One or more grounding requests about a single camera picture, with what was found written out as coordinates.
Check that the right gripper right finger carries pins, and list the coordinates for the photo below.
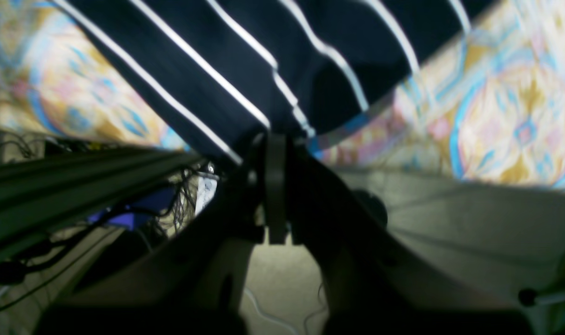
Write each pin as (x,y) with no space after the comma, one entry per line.
(374,284)

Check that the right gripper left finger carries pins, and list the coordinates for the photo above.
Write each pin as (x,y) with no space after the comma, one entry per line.
(192,285)

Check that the navy white striped T-shirt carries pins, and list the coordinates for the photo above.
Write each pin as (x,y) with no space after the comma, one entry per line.
(219,72)

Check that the patterned tile tablecloth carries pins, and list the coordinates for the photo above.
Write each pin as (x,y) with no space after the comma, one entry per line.
(488,105)

